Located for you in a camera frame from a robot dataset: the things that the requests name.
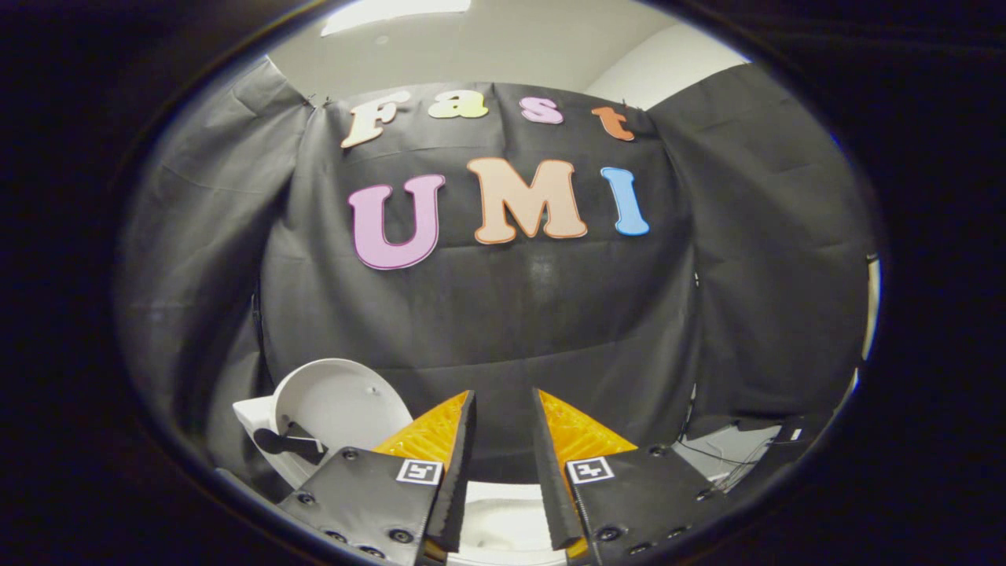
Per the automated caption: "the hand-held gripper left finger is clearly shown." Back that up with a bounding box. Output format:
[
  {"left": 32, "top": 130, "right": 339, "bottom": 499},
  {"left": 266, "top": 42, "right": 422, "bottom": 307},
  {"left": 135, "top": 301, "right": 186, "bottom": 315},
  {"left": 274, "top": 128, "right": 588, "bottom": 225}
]
[{"left": 277, "top": 390, "right": 478, "bottom": 566}]

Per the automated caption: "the white toilet lid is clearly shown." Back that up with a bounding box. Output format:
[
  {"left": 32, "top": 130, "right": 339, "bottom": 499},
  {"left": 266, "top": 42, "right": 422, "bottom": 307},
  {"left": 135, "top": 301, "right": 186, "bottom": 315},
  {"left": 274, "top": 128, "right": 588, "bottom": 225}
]
[{"left": 271, "top": 358, "right": 413, "bottom": 490}]

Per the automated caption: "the black backdrop cloth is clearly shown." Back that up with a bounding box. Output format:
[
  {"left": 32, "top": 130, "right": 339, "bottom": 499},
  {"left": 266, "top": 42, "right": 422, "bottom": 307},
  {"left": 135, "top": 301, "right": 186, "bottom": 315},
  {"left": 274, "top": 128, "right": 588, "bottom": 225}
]
[{"left": 118, "top": 59, "right": 875, "bottom": 504}]

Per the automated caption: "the tangle of floor cables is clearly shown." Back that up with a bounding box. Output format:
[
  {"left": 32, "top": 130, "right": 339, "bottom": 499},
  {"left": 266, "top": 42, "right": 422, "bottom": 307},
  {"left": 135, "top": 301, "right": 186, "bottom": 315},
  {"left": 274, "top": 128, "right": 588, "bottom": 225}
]
[{"left": 676, "top": 436, "right": 779, "bottom": 492}]

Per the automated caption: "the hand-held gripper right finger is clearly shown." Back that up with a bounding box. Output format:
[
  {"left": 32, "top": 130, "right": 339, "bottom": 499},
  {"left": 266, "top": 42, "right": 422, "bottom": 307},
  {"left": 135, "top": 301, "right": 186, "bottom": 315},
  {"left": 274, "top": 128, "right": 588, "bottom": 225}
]
[{"left": 532, "top": 388, "right": 728, "bottom": 566}]

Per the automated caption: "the black box with white label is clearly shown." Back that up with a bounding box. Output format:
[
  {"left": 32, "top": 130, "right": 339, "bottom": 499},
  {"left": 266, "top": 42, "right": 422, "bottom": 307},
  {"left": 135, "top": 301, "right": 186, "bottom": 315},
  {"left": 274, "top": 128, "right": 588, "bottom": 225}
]
[{"left": 739, "top": 413, "right": 834, "bottom": 465}]

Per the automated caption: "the white toilet body with tank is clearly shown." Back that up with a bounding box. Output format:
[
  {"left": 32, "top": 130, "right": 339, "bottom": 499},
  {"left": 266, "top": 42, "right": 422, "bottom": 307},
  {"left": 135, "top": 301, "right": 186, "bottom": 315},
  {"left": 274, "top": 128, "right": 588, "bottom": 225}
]
[{"left": 233, "top": 395, "right": 567, "bottom": 566}]

